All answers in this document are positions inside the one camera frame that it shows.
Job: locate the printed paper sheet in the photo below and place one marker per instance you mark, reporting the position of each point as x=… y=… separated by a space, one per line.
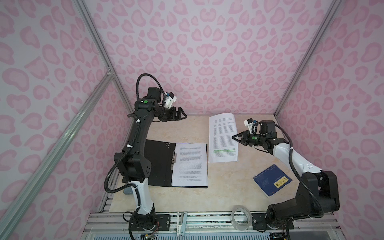
x=222 y=148
x=190 y=168

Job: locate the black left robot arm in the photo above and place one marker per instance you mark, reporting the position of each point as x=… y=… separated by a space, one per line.
x=131 y=161

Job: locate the white folder with black inside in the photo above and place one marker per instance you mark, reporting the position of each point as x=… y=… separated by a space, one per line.
x=160 y=155

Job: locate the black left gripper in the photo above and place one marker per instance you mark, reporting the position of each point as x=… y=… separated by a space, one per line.
x=172 y=117

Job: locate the left back aluminium corner post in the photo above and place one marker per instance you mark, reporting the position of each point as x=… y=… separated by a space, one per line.
x=100 y=46

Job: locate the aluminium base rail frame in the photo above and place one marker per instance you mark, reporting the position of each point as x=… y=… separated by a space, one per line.
x=212 y=226

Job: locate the clear tape roll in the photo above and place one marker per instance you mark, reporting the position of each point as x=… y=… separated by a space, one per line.
x=241 y=218

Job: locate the silver metal folder clip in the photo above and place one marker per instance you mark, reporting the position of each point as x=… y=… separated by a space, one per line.
x=173 y=160

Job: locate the right back aluminium corner post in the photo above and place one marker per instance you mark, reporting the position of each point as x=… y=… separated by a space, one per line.
x=315 y=42

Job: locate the blue booklet with yellow label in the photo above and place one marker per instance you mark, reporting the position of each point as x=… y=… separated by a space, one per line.
x=272 y=180

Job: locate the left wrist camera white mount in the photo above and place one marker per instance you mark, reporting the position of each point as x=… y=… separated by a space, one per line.
x=169 y=100

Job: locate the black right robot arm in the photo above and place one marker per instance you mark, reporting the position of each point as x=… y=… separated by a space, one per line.
x=318 y=191

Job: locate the diagonal aluminium frame bar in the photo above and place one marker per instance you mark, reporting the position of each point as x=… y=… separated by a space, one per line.
x=21 y=204

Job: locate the aluminium corner post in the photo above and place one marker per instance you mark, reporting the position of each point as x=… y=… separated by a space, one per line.
x=315 y=42
x=100 y=46

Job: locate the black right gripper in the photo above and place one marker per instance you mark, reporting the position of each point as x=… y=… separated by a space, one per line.
x=245 y=138

